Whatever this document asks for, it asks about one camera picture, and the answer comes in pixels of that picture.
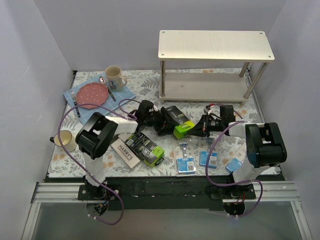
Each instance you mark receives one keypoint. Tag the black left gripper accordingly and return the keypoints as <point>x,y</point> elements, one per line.
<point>161,122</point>

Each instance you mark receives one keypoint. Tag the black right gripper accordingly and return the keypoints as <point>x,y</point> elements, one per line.
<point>203,127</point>

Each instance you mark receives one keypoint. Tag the black green Gillette Labs box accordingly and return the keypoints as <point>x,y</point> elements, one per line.
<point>181,124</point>

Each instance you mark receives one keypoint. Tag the white Harry's box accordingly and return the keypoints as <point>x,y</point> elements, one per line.
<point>125,153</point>

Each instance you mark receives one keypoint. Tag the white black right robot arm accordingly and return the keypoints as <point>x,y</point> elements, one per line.
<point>265,147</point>

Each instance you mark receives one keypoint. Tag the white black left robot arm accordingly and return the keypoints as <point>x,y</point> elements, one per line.
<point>93,141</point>

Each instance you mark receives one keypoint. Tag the clear blue razor blister pack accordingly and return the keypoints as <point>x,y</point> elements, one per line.
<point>184,157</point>

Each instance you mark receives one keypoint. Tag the blue checked cloth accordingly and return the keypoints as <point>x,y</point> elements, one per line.
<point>89,108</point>

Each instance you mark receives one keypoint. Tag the beige ceramic mug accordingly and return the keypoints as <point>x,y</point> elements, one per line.
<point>115,78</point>

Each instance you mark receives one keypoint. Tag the pink dotted plate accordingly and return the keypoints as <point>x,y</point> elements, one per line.
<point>96,93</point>

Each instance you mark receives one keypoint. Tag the silver spoon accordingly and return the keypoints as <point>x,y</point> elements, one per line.
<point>104,82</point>

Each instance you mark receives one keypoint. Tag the cream enamel cup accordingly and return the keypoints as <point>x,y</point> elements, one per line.
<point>68,140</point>

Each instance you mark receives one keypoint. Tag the silver fork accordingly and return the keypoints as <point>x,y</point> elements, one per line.
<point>73,96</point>

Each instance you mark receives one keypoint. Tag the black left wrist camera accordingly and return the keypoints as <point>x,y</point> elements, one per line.
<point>146,110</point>

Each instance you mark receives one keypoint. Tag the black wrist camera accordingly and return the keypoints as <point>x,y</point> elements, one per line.
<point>227,113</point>
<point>146,110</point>

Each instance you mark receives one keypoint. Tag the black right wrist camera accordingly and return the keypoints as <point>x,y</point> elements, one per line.
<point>227,113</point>

